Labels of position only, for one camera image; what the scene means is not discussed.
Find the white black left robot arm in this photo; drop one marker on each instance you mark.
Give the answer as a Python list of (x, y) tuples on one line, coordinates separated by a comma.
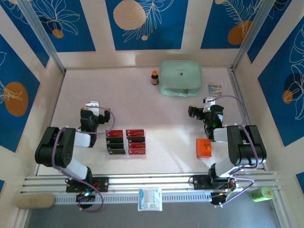
[(54, 147)]

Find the aluminium side rail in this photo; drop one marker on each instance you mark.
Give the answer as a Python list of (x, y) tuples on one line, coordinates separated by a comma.
[(238, 90), (51, 114)]

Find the orange card holder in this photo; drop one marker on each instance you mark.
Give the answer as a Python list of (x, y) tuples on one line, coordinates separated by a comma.
[(203, 148)]

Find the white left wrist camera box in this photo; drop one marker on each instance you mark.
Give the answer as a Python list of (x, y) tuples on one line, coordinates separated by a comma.
[(92, 105)]

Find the small printed paper sachet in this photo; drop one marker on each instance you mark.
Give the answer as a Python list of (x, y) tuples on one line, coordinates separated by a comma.
[(215, 89)]

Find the red credit card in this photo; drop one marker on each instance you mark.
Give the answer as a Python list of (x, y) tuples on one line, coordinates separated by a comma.
[(137, 151), (114, 133), (135, 132), (136, 145)]

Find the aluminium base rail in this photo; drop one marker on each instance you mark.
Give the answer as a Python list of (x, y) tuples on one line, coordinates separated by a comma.
[(147, 181)]

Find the aluminium corner post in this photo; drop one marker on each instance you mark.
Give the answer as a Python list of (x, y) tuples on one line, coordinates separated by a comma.
[(254, 33), (40, 35)]

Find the mint green zip pouch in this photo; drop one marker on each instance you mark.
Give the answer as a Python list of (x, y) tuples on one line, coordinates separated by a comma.
[(180, 76)]

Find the white blue gauze packet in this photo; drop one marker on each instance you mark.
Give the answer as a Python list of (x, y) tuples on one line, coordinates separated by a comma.
[(150, 199)]

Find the beige foam block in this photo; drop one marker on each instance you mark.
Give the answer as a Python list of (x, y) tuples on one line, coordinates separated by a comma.
[(35, 201)]

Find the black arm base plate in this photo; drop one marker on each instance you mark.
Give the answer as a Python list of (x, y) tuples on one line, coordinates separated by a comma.
[(199, 182), (102, 184)]

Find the brown bottle orange cap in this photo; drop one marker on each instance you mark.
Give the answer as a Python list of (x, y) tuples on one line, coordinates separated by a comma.
[(154, 79)]

